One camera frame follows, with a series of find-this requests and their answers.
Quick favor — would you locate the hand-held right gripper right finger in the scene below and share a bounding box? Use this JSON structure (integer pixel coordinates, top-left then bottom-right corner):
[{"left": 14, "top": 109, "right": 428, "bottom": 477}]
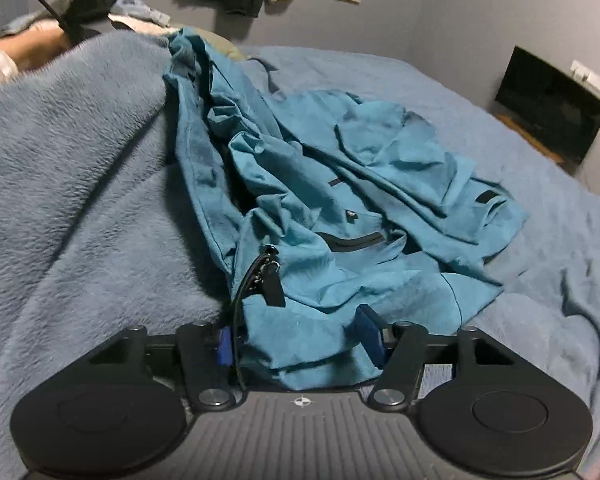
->
[{"left": 355, "top": 305, "right": 514, "bottom": 411}]

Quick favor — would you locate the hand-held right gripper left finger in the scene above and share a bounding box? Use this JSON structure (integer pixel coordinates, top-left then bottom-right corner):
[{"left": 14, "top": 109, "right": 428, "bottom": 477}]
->
[{"left": 87, "top": 321, "right": 239, "bottom": 414}]

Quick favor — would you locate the teal zip jacket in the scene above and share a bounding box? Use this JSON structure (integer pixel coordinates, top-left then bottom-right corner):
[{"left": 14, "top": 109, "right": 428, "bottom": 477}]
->
[{"left": 162, "top": 26, "right": 531, "bottom": 392}]

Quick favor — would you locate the person's left forearm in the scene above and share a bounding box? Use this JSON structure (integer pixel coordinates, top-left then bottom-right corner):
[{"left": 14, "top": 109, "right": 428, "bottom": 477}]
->
[{"left": 0, "top": 22, "right": 74, "bottom": 74}]

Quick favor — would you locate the light blue cloth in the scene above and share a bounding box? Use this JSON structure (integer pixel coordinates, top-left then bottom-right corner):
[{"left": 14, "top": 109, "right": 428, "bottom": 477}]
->
[{"left": 111, "top": 0, "right": 153, "bottom": 17}]

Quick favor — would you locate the white fluffy blanket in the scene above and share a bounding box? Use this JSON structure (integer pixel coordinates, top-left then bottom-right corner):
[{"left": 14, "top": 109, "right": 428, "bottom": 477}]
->
[{"left": 108, "top": 12, "right": 172, "bottom": 36}]

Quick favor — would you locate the blue fleece bed blanket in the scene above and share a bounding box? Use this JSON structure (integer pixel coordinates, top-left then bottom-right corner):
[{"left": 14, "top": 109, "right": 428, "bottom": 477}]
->
[{"left": 0, "top": 30, "right": 600, "bottom": 476}]

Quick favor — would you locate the wooden television stand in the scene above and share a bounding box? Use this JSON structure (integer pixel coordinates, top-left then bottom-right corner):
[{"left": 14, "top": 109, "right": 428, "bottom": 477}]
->
[{"left": 496, "top": 112, "right": 566, "bottom": 164}]

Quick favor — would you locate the black television screen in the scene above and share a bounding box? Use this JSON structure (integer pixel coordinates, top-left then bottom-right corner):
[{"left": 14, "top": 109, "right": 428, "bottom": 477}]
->
[{"left": 495, "top": 45, "right": 600, "bottom": 164}]

